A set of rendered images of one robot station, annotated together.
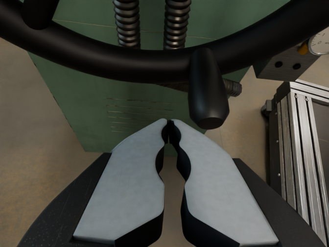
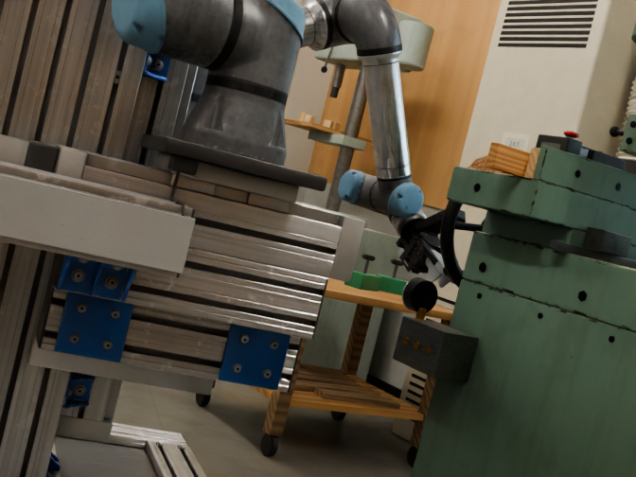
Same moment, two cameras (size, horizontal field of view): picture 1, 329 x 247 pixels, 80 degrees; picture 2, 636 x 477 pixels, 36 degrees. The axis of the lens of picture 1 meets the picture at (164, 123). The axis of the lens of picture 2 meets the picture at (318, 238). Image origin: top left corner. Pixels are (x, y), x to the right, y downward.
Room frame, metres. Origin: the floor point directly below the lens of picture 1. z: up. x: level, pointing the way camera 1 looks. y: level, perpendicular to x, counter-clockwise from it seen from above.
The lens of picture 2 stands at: (1.90, -1.02, 0.79)
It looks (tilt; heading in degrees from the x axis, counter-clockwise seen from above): 2 degrees down; 159
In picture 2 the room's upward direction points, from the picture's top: 14 degrees clockwise
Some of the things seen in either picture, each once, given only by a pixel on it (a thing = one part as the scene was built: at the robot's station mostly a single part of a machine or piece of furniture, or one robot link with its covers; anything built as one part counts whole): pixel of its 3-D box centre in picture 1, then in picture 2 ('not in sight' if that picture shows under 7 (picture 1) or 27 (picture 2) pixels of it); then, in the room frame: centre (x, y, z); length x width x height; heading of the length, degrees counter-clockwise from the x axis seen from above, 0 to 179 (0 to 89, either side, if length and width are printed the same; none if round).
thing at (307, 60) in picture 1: (280, 43); (432, 347); (0.37, -0.18, 0.58); 0.12 x 0.08 x 0.08; 12
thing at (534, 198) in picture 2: not in sight; (588, 220); (0.35, 0.09, 0.87); 0.61 x 0.30 x 0.06; 102
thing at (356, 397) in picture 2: not in sight; (327, 343); (-1.11, 0.25, 0.32); 0.66 x 0.57 x 0.64; 101
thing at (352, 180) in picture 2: not in sight; (368, 191); (-0.16, -0.14, 0.83); 0.11 x 0.11 x 0.08; 11
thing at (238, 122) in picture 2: not in sight; (239, 119); (0.55, -0.67, 0.87); 0.15 x 0.15 x 0.10
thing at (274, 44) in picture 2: not in sight; (255, 37); (0.55, -0.67, 0.98); 0.13 x 0.12 x 0.14; 103
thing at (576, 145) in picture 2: not in sight; (568, 153); (0.26, 0.06, 0.99); 0.13 x 0.11 x 0.06; 102
